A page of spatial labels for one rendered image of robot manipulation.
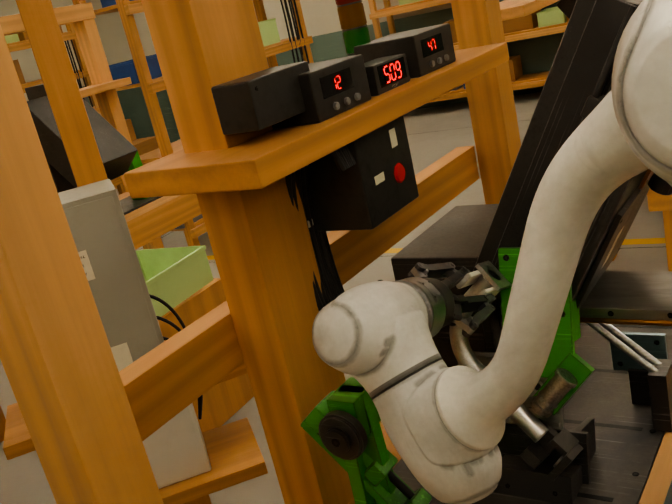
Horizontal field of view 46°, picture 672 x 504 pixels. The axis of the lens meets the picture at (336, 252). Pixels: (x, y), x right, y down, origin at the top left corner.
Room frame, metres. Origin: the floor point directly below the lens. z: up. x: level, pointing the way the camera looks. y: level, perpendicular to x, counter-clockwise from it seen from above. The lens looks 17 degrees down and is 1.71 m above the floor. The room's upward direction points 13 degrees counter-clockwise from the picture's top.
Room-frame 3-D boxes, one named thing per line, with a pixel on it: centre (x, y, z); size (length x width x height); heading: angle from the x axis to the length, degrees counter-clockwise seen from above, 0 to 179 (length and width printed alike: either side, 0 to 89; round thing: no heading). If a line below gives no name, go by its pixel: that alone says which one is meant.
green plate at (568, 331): (1.18, -0.31, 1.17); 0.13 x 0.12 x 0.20; 144
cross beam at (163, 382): (1.50, -0.01, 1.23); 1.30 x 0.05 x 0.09; 144
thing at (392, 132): (1.31, -0.07, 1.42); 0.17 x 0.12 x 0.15; 144
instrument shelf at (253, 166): (1.43, -0.09, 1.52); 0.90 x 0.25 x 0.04; 144
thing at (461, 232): (1.45, -0.26, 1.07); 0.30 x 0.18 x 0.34; 144
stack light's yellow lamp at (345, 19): (1.55, -0.13, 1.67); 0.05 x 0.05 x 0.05
